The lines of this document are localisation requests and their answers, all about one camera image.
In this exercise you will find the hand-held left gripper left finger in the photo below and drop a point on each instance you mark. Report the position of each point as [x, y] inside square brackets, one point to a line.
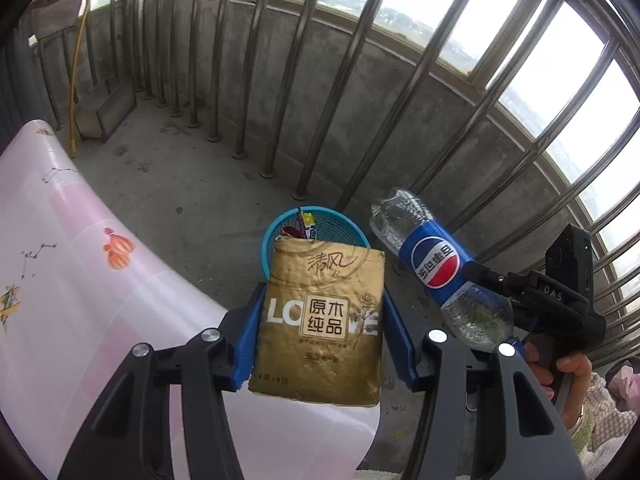
[247, 340]

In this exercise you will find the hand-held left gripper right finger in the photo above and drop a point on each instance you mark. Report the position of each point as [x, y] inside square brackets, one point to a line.
[400, 345]

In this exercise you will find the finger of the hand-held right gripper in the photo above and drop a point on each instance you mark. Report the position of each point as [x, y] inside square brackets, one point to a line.
[490, 277]

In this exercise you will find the clear plastic bottle blue label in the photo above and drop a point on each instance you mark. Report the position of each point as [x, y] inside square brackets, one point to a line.
[435, 260]

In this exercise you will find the gold tissue pack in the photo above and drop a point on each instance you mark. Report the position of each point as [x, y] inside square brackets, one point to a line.
[315, 320]

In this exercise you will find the blue plastic basket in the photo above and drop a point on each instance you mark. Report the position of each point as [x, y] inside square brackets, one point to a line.
[340, 232]

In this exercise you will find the person's right forearm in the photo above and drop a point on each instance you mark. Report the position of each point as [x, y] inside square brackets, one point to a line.
[602, 410]

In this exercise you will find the person's right hand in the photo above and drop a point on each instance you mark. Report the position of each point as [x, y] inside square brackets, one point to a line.
[575, 375]

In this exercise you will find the pink printed tablecloth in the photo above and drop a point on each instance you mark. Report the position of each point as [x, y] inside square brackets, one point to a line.
[100, 310]

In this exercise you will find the metal balcony railing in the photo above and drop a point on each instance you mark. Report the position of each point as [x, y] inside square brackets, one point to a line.
[267, 174]

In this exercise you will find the metal dustpan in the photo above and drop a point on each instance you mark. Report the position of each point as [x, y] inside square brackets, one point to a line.
[115, 107]

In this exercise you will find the yellow pole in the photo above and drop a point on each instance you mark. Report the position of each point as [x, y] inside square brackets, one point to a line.
[75, 85]

